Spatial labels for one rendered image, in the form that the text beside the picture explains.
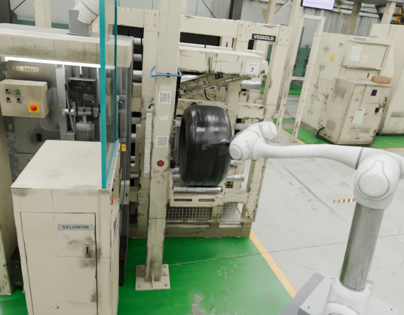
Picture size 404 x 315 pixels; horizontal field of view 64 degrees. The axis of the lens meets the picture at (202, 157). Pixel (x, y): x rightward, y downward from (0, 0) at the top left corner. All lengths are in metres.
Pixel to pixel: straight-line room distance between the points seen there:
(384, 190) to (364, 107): 5.52
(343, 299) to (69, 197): 1.21
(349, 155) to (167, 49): 1.16
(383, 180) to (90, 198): 1.14
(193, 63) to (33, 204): 1.35
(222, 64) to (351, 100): 4.40
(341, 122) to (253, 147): 5.17
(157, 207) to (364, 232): 1.43
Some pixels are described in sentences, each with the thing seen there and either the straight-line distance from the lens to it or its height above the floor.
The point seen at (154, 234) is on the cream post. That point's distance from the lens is 2.50.
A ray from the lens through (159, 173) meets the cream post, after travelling 2.23.
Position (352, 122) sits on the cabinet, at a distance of 6.67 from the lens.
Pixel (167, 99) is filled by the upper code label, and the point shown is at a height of 1.50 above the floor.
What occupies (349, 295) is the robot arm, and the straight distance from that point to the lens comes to 1.54.
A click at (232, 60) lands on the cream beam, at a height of 1.74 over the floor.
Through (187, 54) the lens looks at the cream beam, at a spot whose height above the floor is 1.75.
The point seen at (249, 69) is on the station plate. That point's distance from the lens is 2.39.
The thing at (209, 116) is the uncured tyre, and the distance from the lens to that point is 2.07.
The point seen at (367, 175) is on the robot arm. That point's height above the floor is 1.55.
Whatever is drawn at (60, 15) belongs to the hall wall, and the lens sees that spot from 11.02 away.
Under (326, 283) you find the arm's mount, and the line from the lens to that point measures 2.02.
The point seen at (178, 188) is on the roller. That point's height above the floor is 0.91.
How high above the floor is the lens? 1.98
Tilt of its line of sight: 23 degrees down
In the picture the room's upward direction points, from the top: 7 degrees clockwise
